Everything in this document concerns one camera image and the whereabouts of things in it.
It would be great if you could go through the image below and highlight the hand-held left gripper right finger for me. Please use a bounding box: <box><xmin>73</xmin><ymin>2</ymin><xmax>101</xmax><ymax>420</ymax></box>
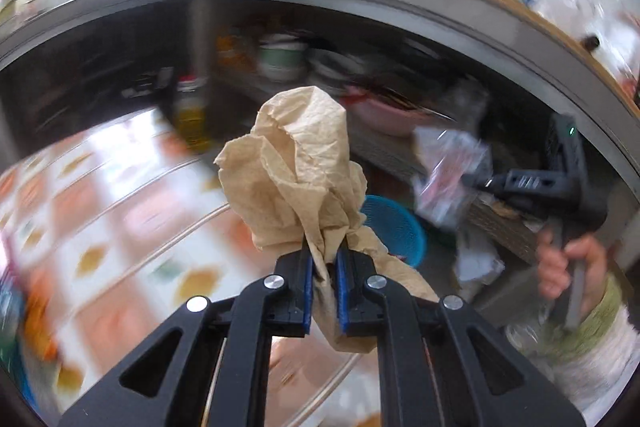
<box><xmin>335</xmin><ymin>241</ymin><xmax>586</xmax><ymax>427</ymax></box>

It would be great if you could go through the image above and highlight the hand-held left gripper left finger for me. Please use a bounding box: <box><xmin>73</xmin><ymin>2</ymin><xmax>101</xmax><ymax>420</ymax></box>
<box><xmin>57</xmin><ymin>241</ymin><xmax>315</xmax><ymax>427</ymax></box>

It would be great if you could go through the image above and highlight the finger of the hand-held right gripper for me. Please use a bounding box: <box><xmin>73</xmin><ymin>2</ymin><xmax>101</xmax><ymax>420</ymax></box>
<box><xmin>457</xmin><ymin>173</ymin><xmax>496</xmax><ymax>192</ymax></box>

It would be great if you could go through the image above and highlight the clear pink plastic wrapper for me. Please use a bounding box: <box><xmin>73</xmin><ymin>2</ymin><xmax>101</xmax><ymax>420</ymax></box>
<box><xmin>411</xmin><ymin>127</ymin><xmax>493</xmax><ymax>228</ymax></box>

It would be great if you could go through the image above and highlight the blue plastic basket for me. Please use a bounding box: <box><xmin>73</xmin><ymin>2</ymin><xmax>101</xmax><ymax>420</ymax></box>
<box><xmin>357</xmin><ymin>195</ymin><xmax>427</xmax><ymax>270</ymax></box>

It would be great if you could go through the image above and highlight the brown paper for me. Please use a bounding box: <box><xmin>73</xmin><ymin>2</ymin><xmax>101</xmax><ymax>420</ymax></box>
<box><xmin>215</xmin><ymin>85</ymin><xmax>441</xmax><ymax>354</ymax></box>

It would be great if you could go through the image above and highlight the person's right forearm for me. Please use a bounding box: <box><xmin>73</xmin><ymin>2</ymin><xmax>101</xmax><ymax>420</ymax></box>
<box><xmin>545</xmin><ymin>274</ymin><xmax>640</xmax><ymax>427</ymax></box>

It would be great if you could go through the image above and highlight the person's right hand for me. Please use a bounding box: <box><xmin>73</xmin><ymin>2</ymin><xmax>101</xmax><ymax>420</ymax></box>
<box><xmin>536</xmin><ymin>229</ymin><xmax>608</xmax><ymax>308</ymax></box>

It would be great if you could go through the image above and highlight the white plastic bag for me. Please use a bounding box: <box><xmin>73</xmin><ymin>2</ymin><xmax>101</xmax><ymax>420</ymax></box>
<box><xmin>452</xmin><ymin>237</ymin><xmax>506</xmax><ymax>288</ymax></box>

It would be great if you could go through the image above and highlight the pink basin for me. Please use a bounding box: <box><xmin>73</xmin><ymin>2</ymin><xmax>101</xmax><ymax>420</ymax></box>
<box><xmin>345</xmin><ymin>87</ymin><xmax>436</xmax><ymax>138</ymax></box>

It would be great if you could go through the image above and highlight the stack of plates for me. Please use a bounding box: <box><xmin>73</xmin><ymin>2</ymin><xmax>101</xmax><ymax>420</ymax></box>
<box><xmin>307</xmin><ymin>47</ymin><xmax>361</xmax><ymax>82</ymax></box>

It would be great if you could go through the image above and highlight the yellow oil bottle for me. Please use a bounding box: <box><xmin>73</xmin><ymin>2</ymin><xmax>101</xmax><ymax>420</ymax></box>
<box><xmin>172</xmin><ymin>76</ymin><xmax>211</xmax><ymax>152</ymax></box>

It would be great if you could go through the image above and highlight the green white bowl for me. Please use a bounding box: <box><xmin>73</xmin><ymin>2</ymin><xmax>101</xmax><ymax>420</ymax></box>
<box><xmin>257</xmin><ymin>34</ymin><xmax>308</xmax><ymax>82</ymax></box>

